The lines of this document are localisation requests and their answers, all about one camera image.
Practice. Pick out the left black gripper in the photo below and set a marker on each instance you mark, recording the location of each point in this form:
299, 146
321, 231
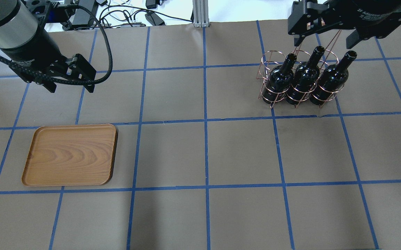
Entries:
33, 49

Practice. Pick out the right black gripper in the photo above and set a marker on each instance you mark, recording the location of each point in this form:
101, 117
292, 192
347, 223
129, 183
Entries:
368, 14

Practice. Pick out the dark wine bottle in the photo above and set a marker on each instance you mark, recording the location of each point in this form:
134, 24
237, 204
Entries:
279, 81
332, 79
305, 76

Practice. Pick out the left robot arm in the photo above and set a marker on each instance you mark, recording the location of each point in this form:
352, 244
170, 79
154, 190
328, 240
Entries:
22, 30

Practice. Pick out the wooden tray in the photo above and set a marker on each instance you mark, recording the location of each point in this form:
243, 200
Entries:
71, 155

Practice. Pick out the black power adapter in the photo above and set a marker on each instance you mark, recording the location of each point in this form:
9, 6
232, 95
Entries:
154, 19

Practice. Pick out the copper wire wine basket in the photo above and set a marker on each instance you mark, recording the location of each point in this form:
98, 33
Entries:
266, 66

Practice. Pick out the aluminium frame post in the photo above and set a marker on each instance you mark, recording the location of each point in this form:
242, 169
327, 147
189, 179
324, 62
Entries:
200, 13

